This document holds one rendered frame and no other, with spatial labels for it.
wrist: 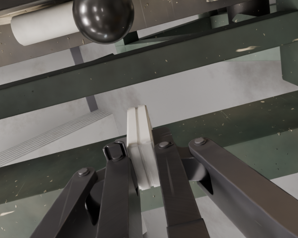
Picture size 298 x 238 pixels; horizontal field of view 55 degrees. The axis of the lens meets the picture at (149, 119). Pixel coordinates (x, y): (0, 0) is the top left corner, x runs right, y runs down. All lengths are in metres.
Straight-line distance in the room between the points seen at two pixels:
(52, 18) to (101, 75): 0.11
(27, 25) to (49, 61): 3.36
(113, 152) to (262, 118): 0.26
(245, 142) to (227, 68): 1.71
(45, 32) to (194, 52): 0.19
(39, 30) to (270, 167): 0.29
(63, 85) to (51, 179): 0.12
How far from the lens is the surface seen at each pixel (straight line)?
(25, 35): 0.32
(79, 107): 3.87
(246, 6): 0.99
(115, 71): 0.39
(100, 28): 0.17
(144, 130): 0.17
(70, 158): 0.41
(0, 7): 0.30
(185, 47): 0.39
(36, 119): 3.70
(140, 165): 0.16
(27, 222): 0.38
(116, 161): 0.15
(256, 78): 1.93
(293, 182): 2.16
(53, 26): 0.31
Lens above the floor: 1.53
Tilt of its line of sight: 31 degrees down
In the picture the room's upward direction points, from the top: 118 degrees counter-clockwise
